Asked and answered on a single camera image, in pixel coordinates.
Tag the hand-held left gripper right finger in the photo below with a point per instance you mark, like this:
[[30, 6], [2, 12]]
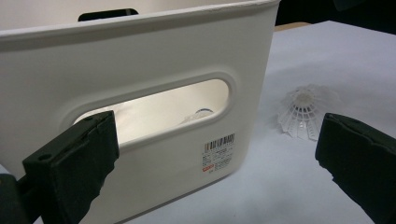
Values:
[[361, 165]]

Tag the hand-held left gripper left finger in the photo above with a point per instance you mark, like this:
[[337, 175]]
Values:
[[71, 168]]

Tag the white shuttlecock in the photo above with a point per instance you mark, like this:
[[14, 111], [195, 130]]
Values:
[[302, 105]]

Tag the white plastic basket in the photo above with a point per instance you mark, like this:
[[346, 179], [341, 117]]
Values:
[[155, 53]]

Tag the white table mat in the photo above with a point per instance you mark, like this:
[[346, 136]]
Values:
[[280, 186]]

